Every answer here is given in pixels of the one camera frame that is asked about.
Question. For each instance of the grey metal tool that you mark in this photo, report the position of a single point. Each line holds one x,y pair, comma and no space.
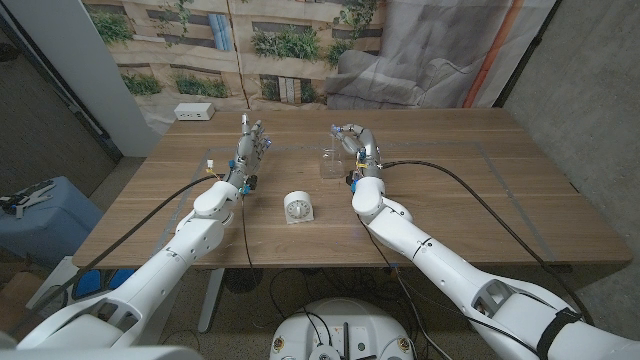
30,197

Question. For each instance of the blue and black floor device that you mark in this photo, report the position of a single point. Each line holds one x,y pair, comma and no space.
92,284

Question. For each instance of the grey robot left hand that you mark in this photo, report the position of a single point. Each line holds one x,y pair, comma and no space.
245,155

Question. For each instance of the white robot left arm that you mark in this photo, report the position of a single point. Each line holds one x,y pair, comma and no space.
165,270

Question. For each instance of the brown cardboard box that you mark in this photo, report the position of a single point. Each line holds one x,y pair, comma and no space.
17,297

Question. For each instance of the white table leg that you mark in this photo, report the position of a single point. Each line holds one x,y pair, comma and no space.
470,320
210,300

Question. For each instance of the black backdrop stand pole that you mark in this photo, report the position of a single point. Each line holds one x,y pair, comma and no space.
525,55

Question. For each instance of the printed fabric backdrop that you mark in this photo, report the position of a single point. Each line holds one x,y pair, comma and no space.
300,75

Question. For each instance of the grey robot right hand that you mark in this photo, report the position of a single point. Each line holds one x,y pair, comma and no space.
367,145

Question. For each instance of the white kitchen timer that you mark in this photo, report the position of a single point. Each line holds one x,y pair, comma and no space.
298,207

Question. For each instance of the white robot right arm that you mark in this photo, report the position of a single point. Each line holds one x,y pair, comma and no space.
450,270

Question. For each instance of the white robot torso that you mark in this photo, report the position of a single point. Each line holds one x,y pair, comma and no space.
100,354

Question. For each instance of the black round floor object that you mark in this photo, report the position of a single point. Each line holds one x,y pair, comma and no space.
243,280

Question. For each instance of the blue storage box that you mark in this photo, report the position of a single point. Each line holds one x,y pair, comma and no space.
55,230

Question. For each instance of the white power strip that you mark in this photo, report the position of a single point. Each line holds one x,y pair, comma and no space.
194,111

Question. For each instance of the white floor box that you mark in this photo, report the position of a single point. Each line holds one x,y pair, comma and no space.
59,275

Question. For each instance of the clear plastic cup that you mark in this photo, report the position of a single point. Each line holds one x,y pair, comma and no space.
330,170

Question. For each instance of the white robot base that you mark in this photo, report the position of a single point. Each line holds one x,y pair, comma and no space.
340,330

